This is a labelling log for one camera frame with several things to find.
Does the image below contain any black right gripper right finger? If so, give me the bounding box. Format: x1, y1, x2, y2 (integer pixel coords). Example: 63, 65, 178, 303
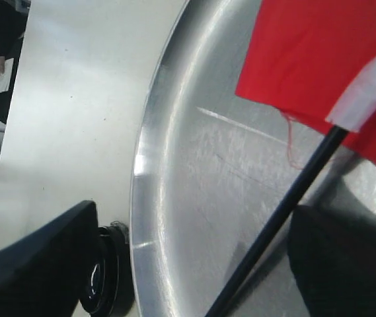
288, 205, 376, 316

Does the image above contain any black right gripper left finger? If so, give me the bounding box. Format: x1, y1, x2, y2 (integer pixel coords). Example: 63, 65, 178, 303
0, 201, 98, 316

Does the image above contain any red and white flag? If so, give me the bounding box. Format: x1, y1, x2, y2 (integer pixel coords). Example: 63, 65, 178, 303
208, 1, 376, 316

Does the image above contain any round black flag base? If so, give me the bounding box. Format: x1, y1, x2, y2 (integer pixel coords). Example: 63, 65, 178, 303
79, 221, 135, 316

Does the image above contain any white paper sheet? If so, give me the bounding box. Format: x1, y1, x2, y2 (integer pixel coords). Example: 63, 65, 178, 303
0, 58, 14, 93

